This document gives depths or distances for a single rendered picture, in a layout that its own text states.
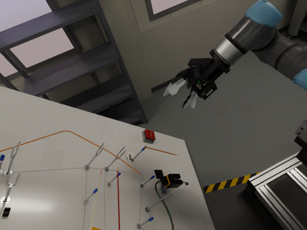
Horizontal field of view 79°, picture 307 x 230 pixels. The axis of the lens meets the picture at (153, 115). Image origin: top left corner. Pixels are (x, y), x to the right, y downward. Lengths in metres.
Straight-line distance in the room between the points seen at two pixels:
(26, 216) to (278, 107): 2.41
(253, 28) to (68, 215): 0.68
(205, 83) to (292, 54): 0.21
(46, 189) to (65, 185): 0.05
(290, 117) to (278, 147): 0.42
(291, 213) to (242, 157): 0.62
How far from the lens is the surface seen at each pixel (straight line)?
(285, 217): 1.72
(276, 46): 0.59
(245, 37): 0.54
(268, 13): 0.54
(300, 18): 3.48
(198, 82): 0.55
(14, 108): 0.78
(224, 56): 0.54
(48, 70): 2.11
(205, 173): 1.97
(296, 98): 2.69
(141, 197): 0.75
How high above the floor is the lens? 1.83
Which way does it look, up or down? 48 degrees down
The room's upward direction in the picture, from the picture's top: 19 degrees counter-clockwise
